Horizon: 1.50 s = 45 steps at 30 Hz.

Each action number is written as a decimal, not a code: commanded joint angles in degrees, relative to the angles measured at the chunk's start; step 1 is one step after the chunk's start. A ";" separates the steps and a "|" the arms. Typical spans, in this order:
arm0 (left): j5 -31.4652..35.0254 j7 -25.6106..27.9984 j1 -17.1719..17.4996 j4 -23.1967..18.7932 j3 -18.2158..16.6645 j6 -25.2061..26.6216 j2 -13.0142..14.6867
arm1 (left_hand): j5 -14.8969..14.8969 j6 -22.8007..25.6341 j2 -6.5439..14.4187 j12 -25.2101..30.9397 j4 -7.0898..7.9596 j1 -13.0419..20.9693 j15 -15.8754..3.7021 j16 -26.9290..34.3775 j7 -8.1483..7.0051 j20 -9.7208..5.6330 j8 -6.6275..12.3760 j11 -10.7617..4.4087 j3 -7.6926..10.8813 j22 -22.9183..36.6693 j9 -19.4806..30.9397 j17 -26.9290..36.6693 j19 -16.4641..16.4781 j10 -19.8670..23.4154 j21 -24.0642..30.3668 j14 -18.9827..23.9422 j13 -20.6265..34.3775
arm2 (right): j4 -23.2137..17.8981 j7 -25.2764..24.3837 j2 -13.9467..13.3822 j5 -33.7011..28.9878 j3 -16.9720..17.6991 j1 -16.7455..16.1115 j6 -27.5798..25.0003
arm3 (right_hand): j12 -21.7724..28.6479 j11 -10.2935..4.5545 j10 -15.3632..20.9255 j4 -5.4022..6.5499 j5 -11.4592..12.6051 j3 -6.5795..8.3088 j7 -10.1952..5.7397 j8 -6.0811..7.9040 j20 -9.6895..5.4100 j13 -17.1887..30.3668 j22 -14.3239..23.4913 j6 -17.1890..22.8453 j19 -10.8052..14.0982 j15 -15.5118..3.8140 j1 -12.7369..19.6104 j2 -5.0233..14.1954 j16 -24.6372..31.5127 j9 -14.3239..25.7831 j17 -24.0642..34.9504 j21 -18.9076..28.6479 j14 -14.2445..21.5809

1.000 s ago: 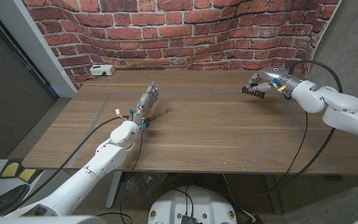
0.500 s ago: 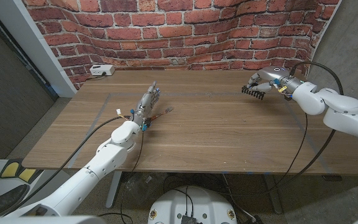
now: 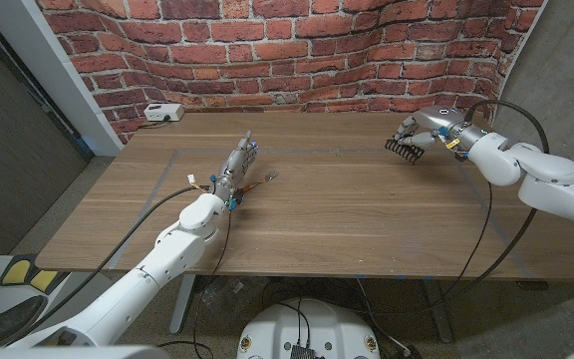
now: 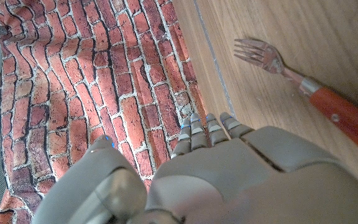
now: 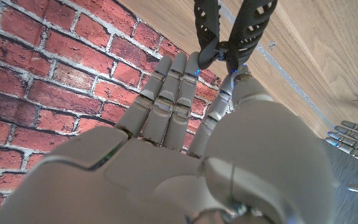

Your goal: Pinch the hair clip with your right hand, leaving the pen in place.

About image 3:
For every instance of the clear plastic bag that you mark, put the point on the clear plastic bag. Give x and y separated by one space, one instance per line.
222 294

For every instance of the white base with yellow pads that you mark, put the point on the white base with yellow pads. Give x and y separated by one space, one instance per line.
18 271

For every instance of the white pillar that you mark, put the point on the white pillar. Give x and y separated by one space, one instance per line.
58 75

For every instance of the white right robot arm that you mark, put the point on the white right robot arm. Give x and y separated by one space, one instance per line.
556 189

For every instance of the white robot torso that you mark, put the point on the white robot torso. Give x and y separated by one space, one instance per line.
332 329

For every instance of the black hair claw clip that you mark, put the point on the black hair claw clip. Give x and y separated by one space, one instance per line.
409 152

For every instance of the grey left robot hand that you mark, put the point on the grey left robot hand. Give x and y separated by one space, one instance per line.
234 167

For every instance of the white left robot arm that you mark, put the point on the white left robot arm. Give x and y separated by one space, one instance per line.
127 294

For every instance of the red brick print backdrop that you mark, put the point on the red brick print backdrop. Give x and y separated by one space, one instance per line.
292 50

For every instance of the dark grey perforated panel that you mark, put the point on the dark grey perforated panel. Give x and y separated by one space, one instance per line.
13 149

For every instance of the grey table leg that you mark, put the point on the grey table leg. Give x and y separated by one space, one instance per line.
182 304
439 314

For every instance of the white power strip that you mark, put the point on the white power strip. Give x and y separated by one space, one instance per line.
163 112

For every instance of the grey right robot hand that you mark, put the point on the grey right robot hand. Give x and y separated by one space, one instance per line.
441 119

